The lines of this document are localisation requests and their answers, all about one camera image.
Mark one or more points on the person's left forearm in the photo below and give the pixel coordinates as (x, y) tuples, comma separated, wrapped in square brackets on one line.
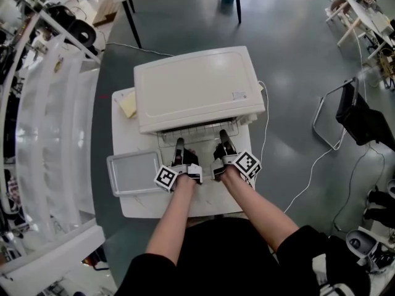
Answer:
[(172, 214)]

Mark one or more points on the white shelf rack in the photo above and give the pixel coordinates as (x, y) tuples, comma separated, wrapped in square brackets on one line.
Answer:
[(58, 134)]

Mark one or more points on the grey white device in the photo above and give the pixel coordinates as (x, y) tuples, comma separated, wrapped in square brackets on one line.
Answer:
[(361, 245)]

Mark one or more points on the grey baking tray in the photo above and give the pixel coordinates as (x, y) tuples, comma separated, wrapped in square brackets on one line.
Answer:
[(134, 173)]

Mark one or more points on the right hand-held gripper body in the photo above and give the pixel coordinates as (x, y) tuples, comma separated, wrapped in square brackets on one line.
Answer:
[(245, 163)]

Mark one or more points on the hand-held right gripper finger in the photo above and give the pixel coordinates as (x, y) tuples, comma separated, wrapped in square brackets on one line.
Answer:
[(231, 148), (222, 140)]

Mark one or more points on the black-legged table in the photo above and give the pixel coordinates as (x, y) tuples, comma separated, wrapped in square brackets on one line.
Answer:
[(132, 20)]

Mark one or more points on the person's right forearm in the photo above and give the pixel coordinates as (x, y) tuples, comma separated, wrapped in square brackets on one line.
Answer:
[(256, 208)]

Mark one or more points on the person's black clothing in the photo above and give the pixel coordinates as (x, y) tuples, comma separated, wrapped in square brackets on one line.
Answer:
[(222, 264)]

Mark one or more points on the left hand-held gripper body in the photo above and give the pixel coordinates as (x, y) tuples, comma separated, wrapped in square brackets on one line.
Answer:
[(166, 177)]

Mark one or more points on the white toaster oven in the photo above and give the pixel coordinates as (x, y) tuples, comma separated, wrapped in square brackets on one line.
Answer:
[(197, 85)]

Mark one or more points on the black folding chair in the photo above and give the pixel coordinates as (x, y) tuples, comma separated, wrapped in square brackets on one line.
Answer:
[(358, 116)]

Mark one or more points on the white wooden-legged desk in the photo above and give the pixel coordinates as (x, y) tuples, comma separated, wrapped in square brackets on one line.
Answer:
[(364, 14)]

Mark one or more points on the yellow sponge cloth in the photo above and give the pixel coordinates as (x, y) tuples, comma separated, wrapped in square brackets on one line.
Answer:
[(129, 105)]

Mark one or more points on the black round stool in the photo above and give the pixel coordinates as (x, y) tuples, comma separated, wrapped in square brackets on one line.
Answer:
[(81, 34)]

